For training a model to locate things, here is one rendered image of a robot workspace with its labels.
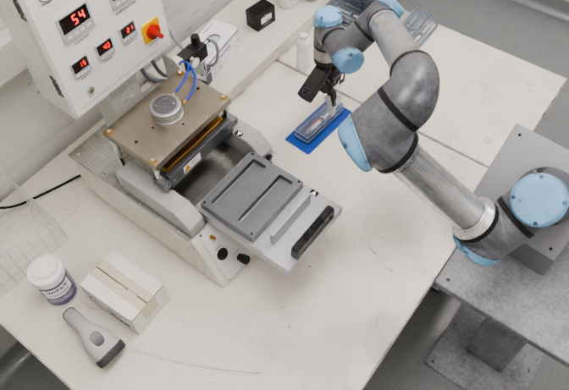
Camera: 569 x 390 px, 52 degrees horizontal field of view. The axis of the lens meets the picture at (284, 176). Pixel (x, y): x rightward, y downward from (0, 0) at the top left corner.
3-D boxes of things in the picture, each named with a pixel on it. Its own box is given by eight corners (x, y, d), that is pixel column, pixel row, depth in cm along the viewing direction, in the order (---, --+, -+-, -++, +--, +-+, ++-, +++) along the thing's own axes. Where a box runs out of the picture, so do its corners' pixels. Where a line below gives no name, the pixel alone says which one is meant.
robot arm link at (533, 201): (582, 202, 136) (581, 205, 124) (533, 236, 141) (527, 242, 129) (547, 162, 139) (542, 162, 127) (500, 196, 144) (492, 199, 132)
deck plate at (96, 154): (68, 156, 162) (67, 154, 161) (157, 83, 177) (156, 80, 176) (190, 243, 144) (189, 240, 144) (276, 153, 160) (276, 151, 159)
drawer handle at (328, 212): (290, 255, 136) (290, 247, 133) (328, 212, 143) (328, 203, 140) (297, 260, 135) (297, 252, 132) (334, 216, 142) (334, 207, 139)
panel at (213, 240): (228, 282, 156) (196, 235, 145) (295, 206, 170) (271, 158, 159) (232, 285, 155) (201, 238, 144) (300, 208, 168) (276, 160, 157)
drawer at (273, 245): (196, 215, 148) (190, 198, 141) (251, 160, 158) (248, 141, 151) (289, 278, 137) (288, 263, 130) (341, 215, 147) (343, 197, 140)
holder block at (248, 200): (201, 208, 145) (200, 202, 142) (252, 156, 154) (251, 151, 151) (253, 243, 138) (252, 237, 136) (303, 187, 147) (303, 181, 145)
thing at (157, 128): (95, 143, 151) (80, 109, 141) (178, 74, 165) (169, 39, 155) (162, 189, 142) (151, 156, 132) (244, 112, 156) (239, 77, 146)
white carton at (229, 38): (177, 75, 197) (174, 58, 191) (212, 34, 209) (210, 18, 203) (207, 86, 194) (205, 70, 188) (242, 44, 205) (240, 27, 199)
